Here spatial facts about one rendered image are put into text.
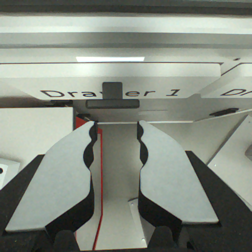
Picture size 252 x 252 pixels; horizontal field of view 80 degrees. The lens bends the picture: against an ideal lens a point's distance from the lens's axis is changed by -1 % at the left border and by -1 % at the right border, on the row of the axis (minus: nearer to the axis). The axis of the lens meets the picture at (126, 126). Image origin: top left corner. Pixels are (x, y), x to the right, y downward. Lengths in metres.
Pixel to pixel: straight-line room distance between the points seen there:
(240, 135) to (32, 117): 1.31
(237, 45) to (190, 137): 1.05
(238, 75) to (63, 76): 0.23
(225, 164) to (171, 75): 1.16
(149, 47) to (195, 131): 1.10
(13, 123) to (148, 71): 0.33
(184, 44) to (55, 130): 0.31
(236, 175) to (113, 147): 0.91
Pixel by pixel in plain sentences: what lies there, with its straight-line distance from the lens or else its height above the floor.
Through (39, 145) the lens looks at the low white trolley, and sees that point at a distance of 0.40.
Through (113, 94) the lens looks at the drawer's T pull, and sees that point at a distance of 0.21.
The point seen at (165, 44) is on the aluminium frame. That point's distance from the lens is 0.18.
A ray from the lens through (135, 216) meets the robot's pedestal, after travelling 1.23.
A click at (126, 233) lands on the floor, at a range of 1.30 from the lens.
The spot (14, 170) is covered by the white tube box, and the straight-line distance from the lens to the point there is 0.41.
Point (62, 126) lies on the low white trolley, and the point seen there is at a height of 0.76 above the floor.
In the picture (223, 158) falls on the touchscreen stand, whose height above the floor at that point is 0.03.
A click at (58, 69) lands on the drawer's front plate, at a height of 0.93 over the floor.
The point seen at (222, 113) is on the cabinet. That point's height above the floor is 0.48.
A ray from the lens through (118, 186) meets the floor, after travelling 1.16.
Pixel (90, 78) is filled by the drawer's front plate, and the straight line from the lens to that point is 0.21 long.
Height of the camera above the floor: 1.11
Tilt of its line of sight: 85 degrees down
